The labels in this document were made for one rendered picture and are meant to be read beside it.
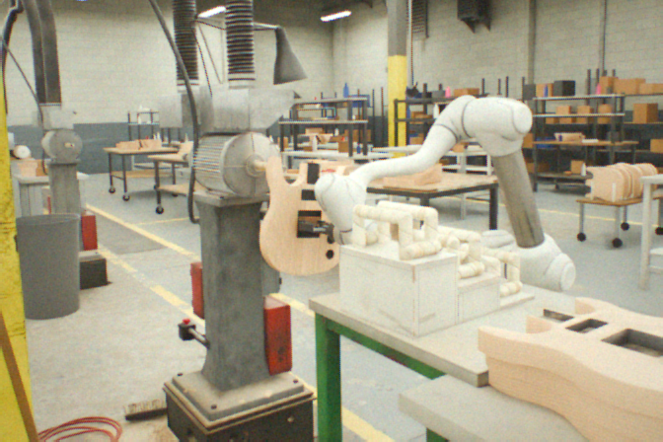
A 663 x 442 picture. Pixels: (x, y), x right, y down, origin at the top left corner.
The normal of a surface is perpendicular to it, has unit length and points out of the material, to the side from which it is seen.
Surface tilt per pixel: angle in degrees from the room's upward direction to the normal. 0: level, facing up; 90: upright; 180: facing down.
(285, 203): 89
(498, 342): 90
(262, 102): 90
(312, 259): 89
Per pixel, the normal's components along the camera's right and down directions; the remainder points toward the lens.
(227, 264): 0.56, 0.09
